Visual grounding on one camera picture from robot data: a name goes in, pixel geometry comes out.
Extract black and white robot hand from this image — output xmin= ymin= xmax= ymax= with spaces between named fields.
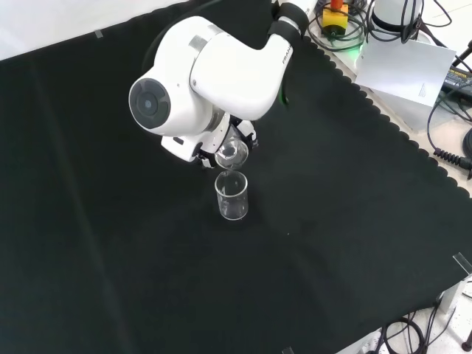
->
xmin=192 ymin=114 xmax=260 ymax=170

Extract clear glass beaker with water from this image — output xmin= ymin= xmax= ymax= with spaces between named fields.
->
xmin=214 ymin=138 xmax=249 ymax=171

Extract empty clear glass beaker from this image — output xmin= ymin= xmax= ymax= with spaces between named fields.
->
xmin=214 ymin=171 xmax=250 ymax=221

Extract yellow stop button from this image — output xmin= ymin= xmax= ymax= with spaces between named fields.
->
xmin=322 ymin=0 xmax=350 ymax=38

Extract pale board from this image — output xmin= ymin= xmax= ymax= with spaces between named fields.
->
xmin=355 ymin=36 xmax=457 ymax=132

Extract black bench cloth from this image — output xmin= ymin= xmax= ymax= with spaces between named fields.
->
xmin=0 ymin=0 xmax=472 ymax=354

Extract black power adapter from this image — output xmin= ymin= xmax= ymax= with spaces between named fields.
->
xmin=440 ymin=67 xmax=472 ymax=97

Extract black tripod leg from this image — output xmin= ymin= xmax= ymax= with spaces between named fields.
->
xmin=455 ymin=38 xmax=472 ymax=66

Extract white power strip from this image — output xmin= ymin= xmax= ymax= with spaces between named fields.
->
xmin=352 ymin=330 xmax=384 ymax=354

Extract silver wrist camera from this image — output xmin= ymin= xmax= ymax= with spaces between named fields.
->
xmin=160 ymin=135 xmax=202 ymax=163

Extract black cable by stop button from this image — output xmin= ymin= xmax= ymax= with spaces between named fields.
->
xmin=307 ymin=16 xmax=367 ymax=51

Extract black coiled cable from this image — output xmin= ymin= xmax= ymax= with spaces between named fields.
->
xmin=426 ymin=94 xmax=472 ymax=170

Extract grey metal bracket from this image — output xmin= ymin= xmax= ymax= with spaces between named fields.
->
xmin=437 ymin=278 xmax=472 ymax=318

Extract black floor cables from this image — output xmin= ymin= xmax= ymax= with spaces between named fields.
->
xmin=379 ymin=311 xmax=472 ymax=354

